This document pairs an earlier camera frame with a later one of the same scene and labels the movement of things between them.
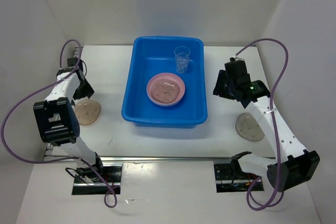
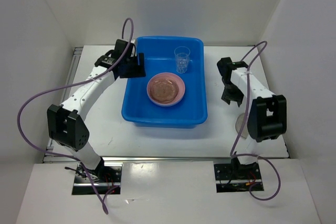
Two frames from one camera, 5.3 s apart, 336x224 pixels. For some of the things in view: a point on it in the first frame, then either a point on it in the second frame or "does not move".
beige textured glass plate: (87, 111) → (164, 90)
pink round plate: (165, 89) does not move
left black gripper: (87, 91) → (139, 70)
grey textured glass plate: (165, 90) does not move
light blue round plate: (165, 105) does not move
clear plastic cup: (181, 55) does not move
